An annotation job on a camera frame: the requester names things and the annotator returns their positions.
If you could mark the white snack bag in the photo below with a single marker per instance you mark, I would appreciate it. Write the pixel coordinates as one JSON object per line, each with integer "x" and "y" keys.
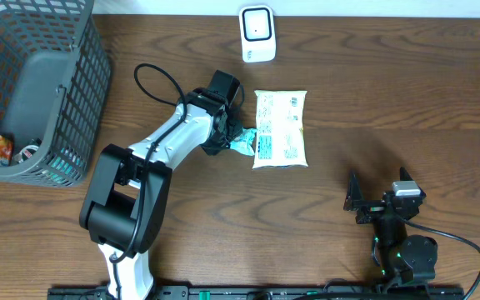
{"x": 279, "y": 122}

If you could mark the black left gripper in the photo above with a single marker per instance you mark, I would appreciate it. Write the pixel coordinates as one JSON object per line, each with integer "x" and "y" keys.
{"x": 227, "y": 136}

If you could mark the white barcode scanner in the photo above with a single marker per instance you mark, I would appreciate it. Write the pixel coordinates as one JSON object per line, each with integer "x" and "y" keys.
{"x": 258, "y": 36}

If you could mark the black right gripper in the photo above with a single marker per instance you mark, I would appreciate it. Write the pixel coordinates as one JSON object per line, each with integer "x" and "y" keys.
{"x": 355, "y": 200}

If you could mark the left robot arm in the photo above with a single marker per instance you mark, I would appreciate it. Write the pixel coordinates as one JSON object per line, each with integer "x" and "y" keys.
{"x": 126, "y": 200}

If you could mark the grey plastic mesh basket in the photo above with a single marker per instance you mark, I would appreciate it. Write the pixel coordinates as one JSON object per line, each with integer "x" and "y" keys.
{"x": 54, "y": 79}

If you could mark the teal small packet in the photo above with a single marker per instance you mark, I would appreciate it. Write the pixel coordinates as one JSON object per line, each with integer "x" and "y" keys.
{"x": 244, "y": 142}

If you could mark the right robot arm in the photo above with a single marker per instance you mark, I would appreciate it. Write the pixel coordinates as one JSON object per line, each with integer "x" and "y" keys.
{"x": 405, "y": 260}

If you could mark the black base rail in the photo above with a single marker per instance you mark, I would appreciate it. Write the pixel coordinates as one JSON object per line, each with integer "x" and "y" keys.
{"x": 338, "y": 290}

